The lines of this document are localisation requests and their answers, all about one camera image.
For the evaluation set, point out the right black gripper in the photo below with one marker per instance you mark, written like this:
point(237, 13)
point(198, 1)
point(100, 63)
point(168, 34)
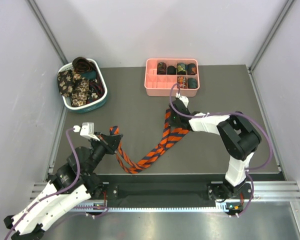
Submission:
point(172, 123)

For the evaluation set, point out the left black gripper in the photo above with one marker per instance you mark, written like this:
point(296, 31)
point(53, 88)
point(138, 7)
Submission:
point(111, 142)

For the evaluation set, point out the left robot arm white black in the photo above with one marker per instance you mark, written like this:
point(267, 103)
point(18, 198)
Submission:
point(73, 183)

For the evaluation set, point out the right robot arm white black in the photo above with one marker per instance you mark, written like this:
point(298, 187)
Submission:
point(239, 137)

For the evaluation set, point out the red orange patterned rolled tie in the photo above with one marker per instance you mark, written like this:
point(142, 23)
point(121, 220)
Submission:
point(182, 82)

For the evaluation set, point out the dark green rolled tie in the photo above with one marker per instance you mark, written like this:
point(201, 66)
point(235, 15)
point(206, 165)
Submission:
point(192, 83)

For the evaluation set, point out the pink compartment organizer box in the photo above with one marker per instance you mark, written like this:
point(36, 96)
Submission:
point(164, 85)

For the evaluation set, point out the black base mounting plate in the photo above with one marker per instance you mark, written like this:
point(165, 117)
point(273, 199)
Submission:
point(168, 190)

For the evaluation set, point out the black rolled tie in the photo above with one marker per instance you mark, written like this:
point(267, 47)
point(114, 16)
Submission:
point(171, 70)

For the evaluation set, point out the green yellow leaf rolled tie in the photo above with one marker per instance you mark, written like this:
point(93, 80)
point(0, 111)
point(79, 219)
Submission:
point(181, 68)

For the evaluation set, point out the dark red striped tie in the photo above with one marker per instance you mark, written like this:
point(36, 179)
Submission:
point(95, 91)

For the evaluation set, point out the teal orange leaf rolled tie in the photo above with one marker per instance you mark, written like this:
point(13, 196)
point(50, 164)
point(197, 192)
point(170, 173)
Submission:
point(191, 69)

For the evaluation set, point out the dark red floral rolled tie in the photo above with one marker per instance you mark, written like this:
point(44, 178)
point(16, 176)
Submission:
point(161, 68)

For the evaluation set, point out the teal white laundry basket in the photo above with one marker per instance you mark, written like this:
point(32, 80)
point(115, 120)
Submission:
point(91, 106)

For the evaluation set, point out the brown floral tie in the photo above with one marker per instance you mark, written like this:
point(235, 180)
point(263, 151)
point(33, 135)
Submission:
point(71, 84)

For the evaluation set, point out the dark teal tie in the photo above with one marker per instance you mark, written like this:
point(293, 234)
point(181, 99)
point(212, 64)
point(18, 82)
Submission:
point(90, 75)

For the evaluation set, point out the dark brown rolled tie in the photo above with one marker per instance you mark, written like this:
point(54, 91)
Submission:
point(82, 65)

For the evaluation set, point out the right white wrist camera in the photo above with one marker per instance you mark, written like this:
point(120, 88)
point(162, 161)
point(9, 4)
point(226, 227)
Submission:
point(182, 98)

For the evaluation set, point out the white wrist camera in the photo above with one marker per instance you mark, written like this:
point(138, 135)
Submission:
point(182, 98)
point(86, 130)

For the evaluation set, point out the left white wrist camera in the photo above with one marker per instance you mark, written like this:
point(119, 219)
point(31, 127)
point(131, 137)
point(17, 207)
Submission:
point(86, 130)

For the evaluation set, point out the grey slotted cable duct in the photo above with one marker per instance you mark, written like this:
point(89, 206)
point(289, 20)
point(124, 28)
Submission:
point(92, 207)

